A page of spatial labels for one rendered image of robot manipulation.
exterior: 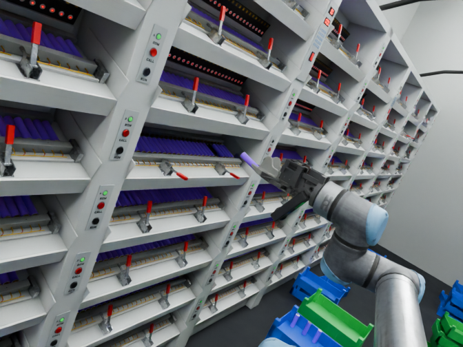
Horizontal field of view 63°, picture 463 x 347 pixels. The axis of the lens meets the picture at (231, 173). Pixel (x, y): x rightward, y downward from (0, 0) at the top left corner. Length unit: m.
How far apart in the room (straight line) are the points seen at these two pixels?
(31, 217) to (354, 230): 0.74
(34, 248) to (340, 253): 0.70
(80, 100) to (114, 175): 0.21
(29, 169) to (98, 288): 0.48
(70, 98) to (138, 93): 0.15
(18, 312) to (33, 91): 0.55
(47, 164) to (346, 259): 0.71
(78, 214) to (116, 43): 0.39
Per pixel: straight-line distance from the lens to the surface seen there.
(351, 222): 0.94
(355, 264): 0.99
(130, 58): 0.84
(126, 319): 1.42
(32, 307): 1.09
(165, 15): 0.87
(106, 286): 1.21
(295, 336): 1.75
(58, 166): 0.89
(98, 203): 0.95
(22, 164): 0.85
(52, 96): 0.78
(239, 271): 1.96
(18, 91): 0.75
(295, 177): 0.99
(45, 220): 0.99
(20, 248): 0.95
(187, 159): 1.16
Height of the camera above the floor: 1.23
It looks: 14 degrees down
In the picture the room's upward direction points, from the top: 23 degrees clockwise
